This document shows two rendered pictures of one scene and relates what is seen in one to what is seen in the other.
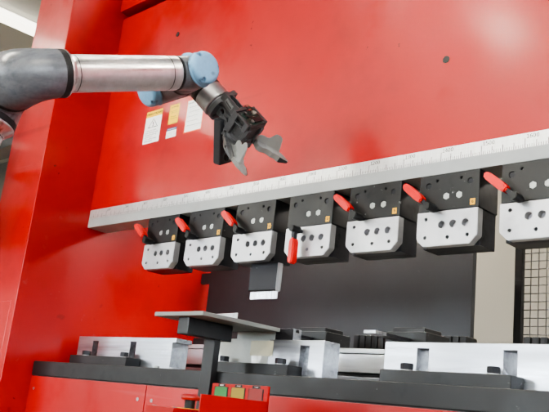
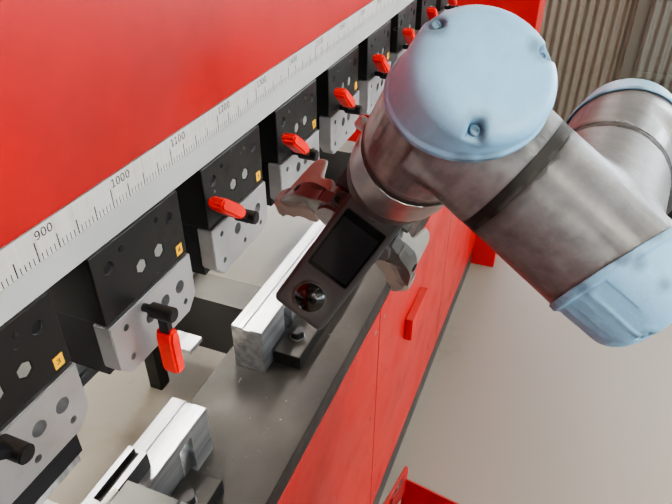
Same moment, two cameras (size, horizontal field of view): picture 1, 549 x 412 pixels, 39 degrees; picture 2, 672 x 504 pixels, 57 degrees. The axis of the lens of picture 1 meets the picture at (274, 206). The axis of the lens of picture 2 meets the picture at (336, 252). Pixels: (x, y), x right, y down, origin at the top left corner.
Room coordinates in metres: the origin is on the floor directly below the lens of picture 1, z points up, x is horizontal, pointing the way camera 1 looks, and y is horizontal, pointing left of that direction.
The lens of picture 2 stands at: (1.94, 0.50, 1.68)
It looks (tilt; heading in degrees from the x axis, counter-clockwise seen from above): 35 degrees down; 247
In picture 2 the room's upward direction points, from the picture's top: straight up
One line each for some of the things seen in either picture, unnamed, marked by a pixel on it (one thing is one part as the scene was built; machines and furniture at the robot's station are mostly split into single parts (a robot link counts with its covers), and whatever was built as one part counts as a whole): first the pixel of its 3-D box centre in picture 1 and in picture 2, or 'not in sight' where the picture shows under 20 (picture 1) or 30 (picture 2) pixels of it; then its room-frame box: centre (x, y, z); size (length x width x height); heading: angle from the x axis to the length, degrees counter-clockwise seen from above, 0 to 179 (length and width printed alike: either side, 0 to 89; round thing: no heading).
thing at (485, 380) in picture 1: (448, 380); (319, 310); (1.60, -0.38, 0.89); 0.30 x 0.05 x 0.03; 45
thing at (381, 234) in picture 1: (382, 221); (212, 196); (1.80, -0.26, 1.26); 0.15 x 0.09 x 0.17; 45
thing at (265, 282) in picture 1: (265, 281); (36, 469); (2.07, 0.00, 1.13); 0.10 x 0.02 x 0.10; 45
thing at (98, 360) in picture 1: (103, 361); not in sight; (2.45, 0.47, 0.89); 0.30 x 0.05 x 0.03; 45
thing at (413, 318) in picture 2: not in sight; (416, 313); (1.23, -0.61, 0.59); 0.15 x 0.02 x 0.07; 45
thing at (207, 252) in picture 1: (213, 239); not in sight; (2.22, 0.16, 1.26); 0.15 x 0.09 x 0.17; 45
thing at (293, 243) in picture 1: (295, 244); (164, 338); (1.91, -0.06, 1.20); 0.04 x 0.02 x 0.10; 135
